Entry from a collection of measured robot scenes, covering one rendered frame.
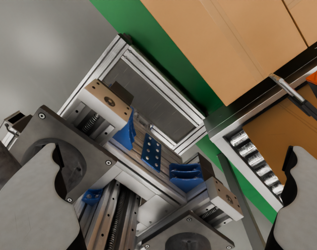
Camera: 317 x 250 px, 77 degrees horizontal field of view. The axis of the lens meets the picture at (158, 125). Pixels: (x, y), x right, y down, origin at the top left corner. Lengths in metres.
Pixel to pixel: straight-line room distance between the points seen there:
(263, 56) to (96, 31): 1.03
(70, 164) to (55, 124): 0.10
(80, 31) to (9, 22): 0.47
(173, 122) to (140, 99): 0.28
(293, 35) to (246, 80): 0.24
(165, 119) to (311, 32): 0.87
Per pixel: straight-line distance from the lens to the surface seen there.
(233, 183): 1.56
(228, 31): 0.94
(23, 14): 1.72
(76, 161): 0.53
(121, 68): 1.29
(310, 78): 0.47
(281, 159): 0.85
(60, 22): 1.60
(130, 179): 0.69
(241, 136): 1.12
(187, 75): 1.50
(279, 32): 1.01
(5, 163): 0.42
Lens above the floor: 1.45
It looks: 62 degrees down
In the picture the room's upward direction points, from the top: 175 degrees counter-clockwise
